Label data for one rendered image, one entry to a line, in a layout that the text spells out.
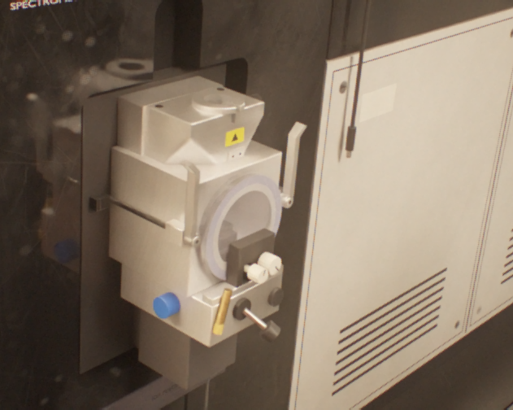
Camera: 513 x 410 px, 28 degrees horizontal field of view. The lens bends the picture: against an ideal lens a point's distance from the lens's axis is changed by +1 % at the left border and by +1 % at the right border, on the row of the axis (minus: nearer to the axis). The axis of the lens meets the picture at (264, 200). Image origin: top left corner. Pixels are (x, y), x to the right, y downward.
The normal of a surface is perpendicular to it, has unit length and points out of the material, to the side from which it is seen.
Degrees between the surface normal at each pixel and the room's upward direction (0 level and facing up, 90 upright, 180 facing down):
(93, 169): 90
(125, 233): 90
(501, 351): 0
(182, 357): 90
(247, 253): 90
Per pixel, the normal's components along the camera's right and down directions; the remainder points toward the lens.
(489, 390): 0.08, -0.91
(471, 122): 0.76, 0.33
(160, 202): -0.65, 0.26
